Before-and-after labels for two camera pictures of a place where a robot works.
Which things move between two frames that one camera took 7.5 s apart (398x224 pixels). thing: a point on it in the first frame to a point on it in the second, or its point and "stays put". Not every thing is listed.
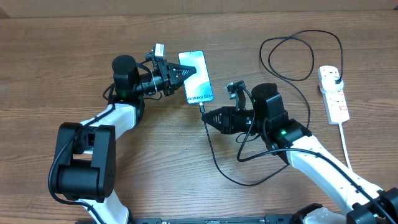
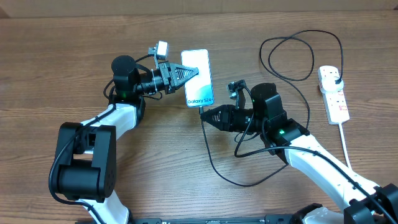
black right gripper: [227, 126] stays put
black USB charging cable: [262, 42] to [283, 81]
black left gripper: [171, 81] stays put
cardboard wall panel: [37, 9] stays put
